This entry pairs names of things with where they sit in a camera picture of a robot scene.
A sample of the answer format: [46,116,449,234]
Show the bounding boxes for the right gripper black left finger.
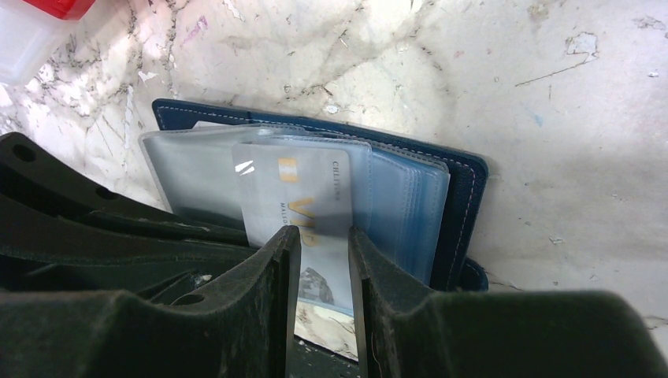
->
[1,226,301,377]

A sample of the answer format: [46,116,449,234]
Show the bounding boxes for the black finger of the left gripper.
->
[1,197,255,305]
[1,132,247,246]

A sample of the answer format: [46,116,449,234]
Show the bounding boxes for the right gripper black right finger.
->
[348,228,667,377]

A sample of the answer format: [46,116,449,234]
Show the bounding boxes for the navy blue card holder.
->
[140,99,488,314]

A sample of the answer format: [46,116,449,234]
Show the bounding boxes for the white plastic bin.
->
[1,0,81,85]

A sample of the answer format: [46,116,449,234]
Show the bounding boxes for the white VIP card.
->
[232,143,353,312]

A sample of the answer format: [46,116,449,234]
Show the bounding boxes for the red plastic bin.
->
[24,0,95,20]

